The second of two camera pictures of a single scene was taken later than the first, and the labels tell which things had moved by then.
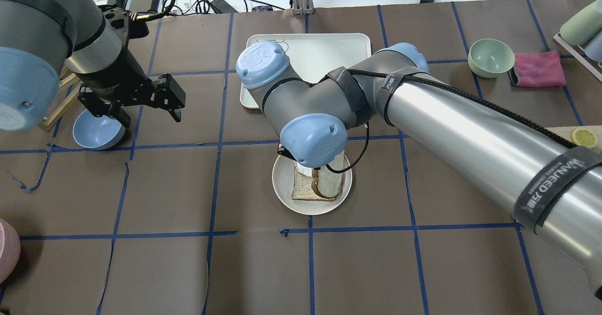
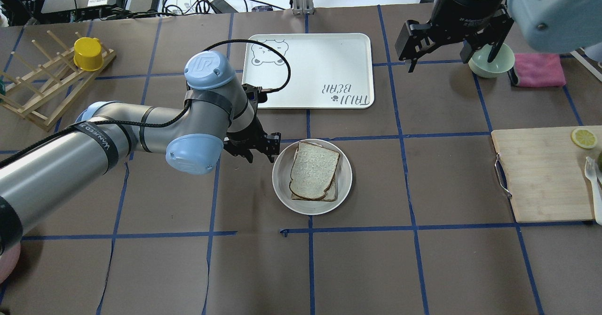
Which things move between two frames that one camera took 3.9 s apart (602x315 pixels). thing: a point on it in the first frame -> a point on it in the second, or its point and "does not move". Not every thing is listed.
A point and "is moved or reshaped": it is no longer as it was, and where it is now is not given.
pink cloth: (542, 69) does not move
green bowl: (489, 58) does not move
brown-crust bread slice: (326, 183) is moved or reshaped
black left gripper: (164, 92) -> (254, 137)
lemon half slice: (582, 137) does not move
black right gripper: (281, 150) -> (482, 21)
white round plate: (283, 177) does not move
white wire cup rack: (580, 58) does not move
